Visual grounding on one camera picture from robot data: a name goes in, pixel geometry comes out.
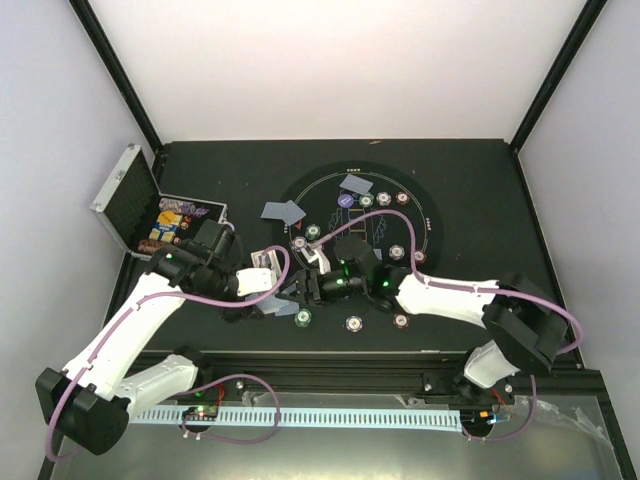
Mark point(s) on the green poker chip stack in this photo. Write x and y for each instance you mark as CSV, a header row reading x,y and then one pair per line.
x,y
303,318

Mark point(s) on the base circuit board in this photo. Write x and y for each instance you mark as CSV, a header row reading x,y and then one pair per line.
x,y
488,417
200,413

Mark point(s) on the black aluminium rail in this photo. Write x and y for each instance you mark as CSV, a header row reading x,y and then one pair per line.
x,y
371,373

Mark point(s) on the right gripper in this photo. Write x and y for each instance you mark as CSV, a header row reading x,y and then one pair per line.
x,y
293,296

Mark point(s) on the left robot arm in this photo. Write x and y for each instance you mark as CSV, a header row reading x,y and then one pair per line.
x,y
92,399

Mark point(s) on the purple round button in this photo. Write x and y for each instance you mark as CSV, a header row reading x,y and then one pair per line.
x,y
345,201

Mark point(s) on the red brown poker chip stack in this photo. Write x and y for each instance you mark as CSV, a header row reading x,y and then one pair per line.
x,y
401,321

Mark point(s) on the round black poker mat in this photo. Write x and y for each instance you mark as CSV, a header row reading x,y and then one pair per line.
x,y
366,227

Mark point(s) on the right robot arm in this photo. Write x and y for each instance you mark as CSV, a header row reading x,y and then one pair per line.
x,y
525,330

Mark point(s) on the aluminium poker chip case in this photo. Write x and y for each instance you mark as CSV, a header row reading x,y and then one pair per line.
x,y
139,216

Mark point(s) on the left base circuit board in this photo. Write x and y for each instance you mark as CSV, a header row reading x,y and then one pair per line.
x,y
200,413

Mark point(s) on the right base circuit board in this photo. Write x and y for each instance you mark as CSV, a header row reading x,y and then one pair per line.
x,y
488,417

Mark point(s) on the blue playing card deck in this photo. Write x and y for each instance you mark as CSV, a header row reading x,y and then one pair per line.
x,y
271,306

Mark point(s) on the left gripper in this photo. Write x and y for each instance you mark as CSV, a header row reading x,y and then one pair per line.
x,y
250,311

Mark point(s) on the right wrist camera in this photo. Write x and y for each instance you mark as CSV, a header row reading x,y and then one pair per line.
x,y
315,256

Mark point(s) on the blue white poker chip stack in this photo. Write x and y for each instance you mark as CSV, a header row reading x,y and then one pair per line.
x,y
353,324

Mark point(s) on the white slotted cable duct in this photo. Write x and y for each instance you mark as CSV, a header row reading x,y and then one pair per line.
x,y
288,417

